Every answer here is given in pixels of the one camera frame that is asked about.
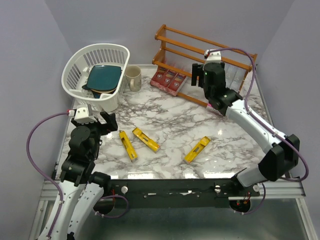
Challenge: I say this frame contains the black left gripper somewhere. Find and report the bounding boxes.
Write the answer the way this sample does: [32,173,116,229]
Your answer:
[72,111,118,159]

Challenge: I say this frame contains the yellow Curaprox box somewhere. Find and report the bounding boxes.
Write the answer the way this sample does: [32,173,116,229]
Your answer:
[119,130,138,163]
[132,127,160,153]
[184,136,211,163]

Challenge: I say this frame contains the red Muesrgtei toothpaste box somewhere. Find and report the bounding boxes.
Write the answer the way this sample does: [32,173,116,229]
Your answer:
[167,73,187,96]

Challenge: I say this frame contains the red 3D toothpaste box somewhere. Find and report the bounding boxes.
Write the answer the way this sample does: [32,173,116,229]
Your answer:
[160,70,177,88]

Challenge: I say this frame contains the silver toothpaste box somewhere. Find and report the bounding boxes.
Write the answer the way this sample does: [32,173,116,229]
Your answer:
[230,68,246,92]
[225,64,237,88]

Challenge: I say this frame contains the pink Curaprox box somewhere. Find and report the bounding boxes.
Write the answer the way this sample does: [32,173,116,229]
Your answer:
[206,103,220,115]

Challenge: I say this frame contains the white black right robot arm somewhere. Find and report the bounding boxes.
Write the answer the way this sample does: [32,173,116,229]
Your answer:
[191,62,300,196]

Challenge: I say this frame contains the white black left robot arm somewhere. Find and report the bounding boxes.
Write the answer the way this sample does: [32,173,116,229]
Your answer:
[38,110,118,240]

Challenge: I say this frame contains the orange wooden shelf rack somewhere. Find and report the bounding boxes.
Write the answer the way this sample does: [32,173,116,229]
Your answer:
[152,24,253,108]

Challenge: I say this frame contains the teal square plate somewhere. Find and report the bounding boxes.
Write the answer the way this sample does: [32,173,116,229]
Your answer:
[86,65,122,91]

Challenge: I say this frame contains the beige ceramic mug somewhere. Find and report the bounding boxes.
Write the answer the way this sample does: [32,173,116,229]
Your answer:
[124,65,142,92]

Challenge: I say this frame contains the white plastic dish basket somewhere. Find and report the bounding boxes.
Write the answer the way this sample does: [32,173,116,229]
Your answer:
[61,43,130,112]

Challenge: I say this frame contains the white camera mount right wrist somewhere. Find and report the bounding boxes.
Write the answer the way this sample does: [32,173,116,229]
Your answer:
[203,49,222,65]

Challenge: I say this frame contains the white camera mount wrist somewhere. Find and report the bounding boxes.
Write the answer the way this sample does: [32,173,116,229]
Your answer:
[203,49,222,65]
[68,104,98,124]

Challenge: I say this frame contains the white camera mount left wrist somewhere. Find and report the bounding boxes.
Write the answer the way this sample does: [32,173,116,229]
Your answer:
[68,104,98,124]

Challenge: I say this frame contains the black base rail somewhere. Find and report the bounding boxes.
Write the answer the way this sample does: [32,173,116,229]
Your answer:
[103,178,260,209]

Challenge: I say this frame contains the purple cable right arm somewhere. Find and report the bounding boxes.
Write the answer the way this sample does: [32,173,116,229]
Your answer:
[206,47,310,216]

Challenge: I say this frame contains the aluminium frame rail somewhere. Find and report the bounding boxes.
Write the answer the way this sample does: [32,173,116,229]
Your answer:
[27,176,313,240]

